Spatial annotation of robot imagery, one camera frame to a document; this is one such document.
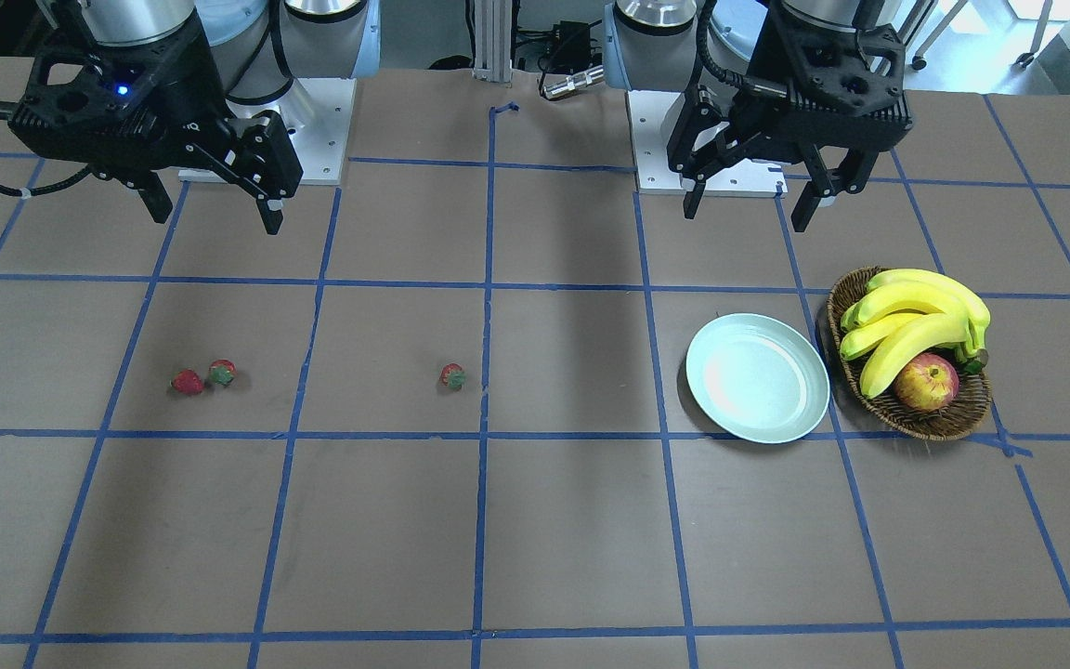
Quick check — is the black power adapter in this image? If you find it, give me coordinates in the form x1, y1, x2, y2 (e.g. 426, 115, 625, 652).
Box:
542, 20, 598, 72

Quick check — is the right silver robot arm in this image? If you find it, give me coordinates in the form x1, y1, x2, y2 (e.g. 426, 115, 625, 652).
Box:
7, 1, 381, 234

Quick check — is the pale green plate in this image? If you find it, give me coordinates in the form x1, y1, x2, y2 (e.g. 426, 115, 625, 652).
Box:
684, 313, 829, 444

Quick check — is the aluminium profile post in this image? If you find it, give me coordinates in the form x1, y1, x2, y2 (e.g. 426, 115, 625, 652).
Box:
465, 1, 515, 87

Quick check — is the silver cable connector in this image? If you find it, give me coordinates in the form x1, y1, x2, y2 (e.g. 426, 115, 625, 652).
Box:
539, 65, 606, 101

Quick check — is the brown wicker basket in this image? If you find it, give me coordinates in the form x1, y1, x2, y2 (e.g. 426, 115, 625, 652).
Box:
823, 267, 992, 441

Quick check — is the red yellow apple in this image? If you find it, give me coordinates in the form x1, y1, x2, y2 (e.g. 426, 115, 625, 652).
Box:
892, 354, 959, 413

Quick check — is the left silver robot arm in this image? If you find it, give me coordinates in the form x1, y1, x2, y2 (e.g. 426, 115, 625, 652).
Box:
602, 1, 914, 232

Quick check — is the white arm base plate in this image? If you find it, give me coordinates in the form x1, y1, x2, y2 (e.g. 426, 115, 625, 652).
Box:
178, 78, 357, 186
627, 90, 789, 198

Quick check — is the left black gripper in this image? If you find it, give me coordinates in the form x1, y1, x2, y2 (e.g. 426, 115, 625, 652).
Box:
668, 7, 913, 233

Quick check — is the red strawberry green calyx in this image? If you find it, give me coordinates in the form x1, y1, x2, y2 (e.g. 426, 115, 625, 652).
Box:
207, 359, 236, 387

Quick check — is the yellow banana bunch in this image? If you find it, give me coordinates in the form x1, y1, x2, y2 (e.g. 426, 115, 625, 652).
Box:
834, 268, 992, 400

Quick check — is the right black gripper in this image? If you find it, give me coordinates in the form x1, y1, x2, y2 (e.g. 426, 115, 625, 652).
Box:
7, 19, 303, 234

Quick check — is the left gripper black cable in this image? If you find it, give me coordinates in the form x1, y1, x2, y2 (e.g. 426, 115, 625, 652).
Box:
696, 0, 782, 94

